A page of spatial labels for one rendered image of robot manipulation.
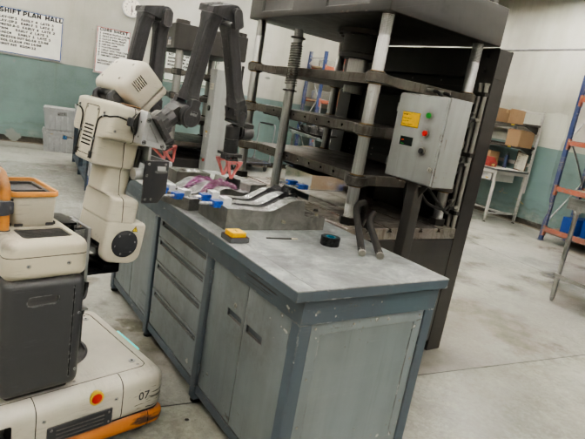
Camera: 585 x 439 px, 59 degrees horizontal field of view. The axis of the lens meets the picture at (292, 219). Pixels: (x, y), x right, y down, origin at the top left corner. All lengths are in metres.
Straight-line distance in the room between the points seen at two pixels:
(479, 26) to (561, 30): 6.71
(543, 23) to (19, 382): 9.22
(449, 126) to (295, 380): 1.31
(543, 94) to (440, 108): 7.16
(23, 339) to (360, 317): 1.07
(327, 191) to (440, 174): 0.82
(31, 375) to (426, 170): 1.74
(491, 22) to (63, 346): 2.51
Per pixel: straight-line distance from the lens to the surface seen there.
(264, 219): 2.16
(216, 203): 2.11
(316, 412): 1.89
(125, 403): 2.09
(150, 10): 2.29
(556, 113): 9.32
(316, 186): 2.97
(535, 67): 9.76
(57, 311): 1.83
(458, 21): 2.87
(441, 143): 2.40
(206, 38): 1.89
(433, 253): 3.08
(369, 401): 2.05
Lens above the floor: 1.34
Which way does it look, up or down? 13 degrees down
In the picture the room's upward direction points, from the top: 10 degrees clockwise
